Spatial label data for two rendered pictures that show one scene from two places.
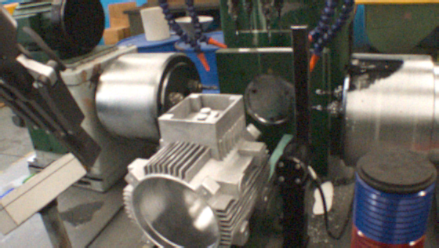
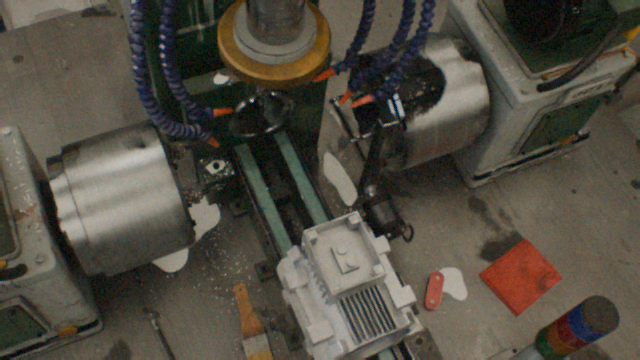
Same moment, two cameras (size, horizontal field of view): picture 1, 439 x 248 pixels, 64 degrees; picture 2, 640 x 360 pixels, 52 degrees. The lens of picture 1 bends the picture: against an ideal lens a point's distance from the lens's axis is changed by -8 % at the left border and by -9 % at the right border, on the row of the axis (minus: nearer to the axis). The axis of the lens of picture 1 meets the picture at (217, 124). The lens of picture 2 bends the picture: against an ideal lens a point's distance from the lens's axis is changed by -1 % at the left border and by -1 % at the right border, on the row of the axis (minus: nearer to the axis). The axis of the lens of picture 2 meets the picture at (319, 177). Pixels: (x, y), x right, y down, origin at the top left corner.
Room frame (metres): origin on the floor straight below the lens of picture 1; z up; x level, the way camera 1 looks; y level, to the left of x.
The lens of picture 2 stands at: (0.44, 0.41, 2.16)
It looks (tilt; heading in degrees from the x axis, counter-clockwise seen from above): 62 degrees down; 300
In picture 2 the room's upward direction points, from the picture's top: 10 degrees clockwise
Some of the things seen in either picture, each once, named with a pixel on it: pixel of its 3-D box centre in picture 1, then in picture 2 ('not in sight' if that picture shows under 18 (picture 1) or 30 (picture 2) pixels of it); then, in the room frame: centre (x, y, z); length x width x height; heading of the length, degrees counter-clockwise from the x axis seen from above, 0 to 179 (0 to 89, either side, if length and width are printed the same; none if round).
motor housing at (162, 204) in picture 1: (201, 185); (346, 297); (0.56, 0.04, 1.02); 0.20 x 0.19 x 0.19; 153
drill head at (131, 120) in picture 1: (137, 98); (98, 207); (1.01, 0.21, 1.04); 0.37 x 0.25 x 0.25; 63
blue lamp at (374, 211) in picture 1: (392, 198); (592, 319); (0.23, -0.13, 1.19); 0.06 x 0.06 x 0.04
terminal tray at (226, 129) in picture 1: (204, 125); (342, 259); (0.60, 0.02, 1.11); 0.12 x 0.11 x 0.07; 153
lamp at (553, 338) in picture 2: not in sight; (568, 334); (0.23, -0.13, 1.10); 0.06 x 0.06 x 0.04
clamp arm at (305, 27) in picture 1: (302, 92); (376, 158); (0.67, -0.17, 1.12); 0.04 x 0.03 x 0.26; 153
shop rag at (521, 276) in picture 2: not in sight; (521, 276); (0.32, -0.32, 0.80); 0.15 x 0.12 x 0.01; 77
